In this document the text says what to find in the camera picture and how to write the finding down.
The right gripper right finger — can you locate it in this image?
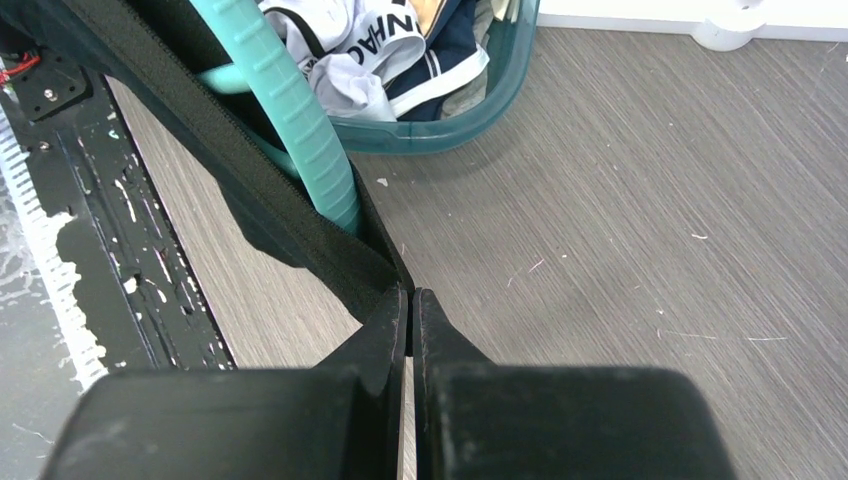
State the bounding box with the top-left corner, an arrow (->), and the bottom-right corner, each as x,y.
411,289 -> 736,479

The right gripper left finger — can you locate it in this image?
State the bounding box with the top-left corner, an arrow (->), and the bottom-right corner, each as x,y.
42,288 -> 408,479

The teal plastic hanger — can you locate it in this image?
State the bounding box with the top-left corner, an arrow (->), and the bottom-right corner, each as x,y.
191,0 -> 361,235

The white black underwear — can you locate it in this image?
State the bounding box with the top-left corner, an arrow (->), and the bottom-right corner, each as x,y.
258,0 -> 425,122

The black garment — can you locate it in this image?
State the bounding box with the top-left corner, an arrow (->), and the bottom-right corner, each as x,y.
1,1 -> 414,321

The beige underwear navy trim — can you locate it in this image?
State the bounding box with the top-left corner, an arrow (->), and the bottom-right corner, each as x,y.
407,0 -> 444,37

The teal plastic basket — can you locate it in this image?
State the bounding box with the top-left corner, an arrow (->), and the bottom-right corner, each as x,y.
333,1 -> 539,155

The white clothes rack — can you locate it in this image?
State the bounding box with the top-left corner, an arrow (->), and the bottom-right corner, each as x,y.
538,0 -> 847,52

